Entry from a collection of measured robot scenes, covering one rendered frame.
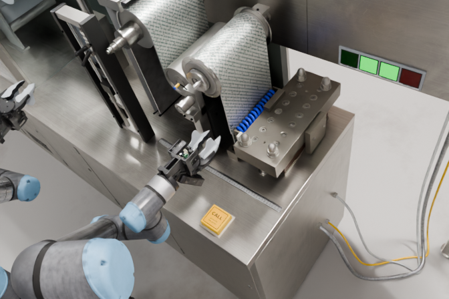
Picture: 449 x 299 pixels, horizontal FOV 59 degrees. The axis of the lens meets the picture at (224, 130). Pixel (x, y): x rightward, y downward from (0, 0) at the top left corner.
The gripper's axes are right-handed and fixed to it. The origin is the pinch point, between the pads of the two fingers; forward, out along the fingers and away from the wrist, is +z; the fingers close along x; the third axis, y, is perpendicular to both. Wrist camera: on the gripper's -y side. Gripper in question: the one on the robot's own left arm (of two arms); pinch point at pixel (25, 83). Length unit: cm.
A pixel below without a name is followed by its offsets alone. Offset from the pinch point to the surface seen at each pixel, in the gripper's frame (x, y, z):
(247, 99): 70, 5, 19
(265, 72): 73, 2, 29
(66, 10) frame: 17.2, -22.8, 13.1
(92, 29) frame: 27.8, -21.3, 9.0
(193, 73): 58, -13, 9
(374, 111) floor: 124, 108, 119
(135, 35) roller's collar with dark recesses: 36.4, -15.8, 16.0
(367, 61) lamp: 103, -10, 30
